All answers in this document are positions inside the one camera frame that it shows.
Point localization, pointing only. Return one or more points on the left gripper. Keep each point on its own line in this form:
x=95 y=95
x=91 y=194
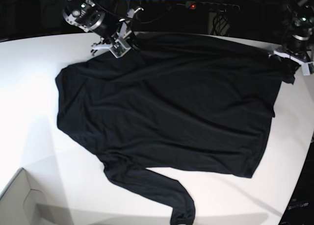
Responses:
x=305 y=59

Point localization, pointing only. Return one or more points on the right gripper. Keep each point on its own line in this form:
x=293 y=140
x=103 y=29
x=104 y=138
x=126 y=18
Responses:
x=118 y=45

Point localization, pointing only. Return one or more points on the black long-sleeve t-shirt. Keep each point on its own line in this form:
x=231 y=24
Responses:
x=189 y=102

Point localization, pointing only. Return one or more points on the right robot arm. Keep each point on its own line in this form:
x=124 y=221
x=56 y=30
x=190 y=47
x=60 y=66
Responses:
x=114 y=30

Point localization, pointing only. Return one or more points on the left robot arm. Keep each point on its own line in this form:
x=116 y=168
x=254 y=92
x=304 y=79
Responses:
x=298 y=38

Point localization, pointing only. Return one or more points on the black power strip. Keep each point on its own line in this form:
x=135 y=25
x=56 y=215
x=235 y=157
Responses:
x=211 y=6

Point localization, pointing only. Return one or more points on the white cardboard box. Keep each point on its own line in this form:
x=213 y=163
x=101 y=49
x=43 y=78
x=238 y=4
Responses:
x=20 y=204

